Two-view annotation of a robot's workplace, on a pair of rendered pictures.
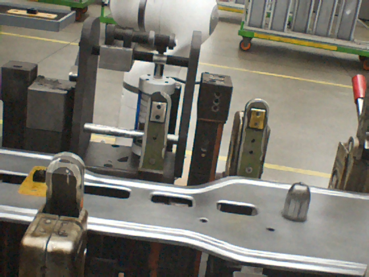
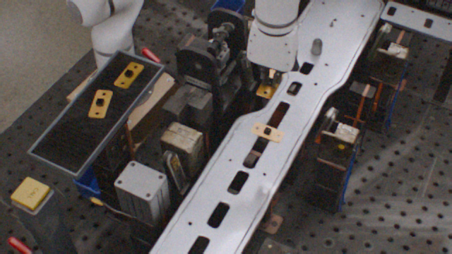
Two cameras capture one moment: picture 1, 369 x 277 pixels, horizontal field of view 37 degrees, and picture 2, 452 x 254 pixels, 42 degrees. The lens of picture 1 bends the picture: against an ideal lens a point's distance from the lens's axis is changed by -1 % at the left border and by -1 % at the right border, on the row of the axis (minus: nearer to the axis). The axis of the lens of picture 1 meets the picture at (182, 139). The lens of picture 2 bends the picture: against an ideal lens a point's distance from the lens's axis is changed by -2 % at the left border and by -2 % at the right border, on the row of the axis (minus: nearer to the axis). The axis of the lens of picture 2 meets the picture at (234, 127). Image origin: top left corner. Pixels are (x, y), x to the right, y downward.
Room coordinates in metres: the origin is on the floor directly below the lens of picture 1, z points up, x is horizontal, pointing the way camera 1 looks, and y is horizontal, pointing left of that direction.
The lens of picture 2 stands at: (0.29, 1.06, 2.22)
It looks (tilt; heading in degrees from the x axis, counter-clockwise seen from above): 52 degrees down; 298
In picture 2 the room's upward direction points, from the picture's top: 1 degrees clockwise
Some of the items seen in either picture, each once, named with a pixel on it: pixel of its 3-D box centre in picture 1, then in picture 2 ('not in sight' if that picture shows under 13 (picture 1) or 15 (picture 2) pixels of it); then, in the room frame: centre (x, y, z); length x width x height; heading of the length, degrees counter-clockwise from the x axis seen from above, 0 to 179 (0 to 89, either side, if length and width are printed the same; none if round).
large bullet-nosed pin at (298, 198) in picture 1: (296, 204); (316, 46); (0.67, -0.16, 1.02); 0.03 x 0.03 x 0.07
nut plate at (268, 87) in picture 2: not in sight; (270, 82); (0.64, 0.23, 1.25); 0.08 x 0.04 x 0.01; 95
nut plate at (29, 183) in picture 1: (40, 177); (267, 131); (0.66, 0.18, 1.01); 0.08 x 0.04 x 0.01; 1
